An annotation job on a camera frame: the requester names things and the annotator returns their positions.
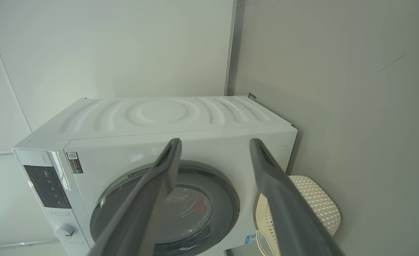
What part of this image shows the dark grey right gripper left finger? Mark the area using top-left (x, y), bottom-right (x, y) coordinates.
top-left (88, 138), bottom-right (182, 256)

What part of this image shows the dark grey round washer door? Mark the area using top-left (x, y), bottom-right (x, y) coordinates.
top-left (90, 160), bottom-right (241, 256)

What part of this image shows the black QR code sticker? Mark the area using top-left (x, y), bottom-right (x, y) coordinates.
top-left (66, 152), bottom-right (84, 174)

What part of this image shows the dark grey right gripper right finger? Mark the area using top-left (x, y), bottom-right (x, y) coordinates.
top-left (249, 138), bottom-right (345, 256)

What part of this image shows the white front-load washing machine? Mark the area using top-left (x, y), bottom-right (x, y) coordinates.
top-left (12, 95), bottom-right (298, 256)

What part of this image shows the cream perforated laundry basket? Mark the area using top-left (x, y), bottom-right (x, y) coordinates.
top-left (253, 175), bottom-right (341, 256)

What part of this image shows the red and white garment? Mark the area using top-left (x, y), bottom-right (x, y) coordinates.
top-left (194, 197), bottom-right (209, 218)

